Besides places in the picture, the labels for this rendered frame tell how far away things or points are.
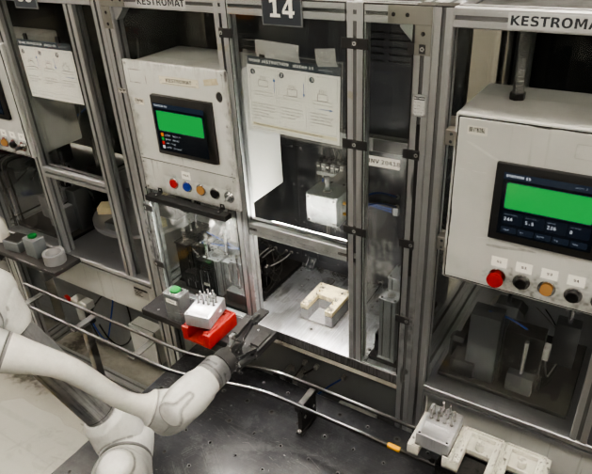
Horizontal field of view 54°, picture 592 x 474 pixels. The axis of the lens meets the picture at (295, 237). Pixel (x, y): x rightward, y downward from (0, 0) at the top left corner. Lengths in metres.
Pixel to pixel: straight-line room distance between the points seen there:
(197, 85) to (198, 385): 0.87
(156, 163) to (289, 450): 1.07
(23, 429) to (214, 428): 1.47
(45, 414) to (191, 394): 1.91
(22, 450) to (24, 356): 1.79
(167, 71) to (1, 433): 2.17
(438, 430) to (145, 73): 1.39
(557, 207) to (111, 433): 1.34
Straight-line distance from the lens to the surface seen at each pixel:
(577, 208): 1.43
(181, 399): 1.57
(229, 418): 2.17
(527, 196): 1.44
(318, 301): 2.19
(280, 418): 2.14
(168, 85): 1.92
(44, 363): 1.54
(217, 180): 1.92
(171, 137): 1.95
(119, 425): 1.86
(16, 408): 3.52
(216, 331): 2.08
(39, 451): 3.25
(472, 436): 1.88
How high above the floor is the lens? 2.26
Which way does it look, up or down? 30 degrees down
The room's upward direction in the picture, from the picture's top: 3 degrees counter-clockwise
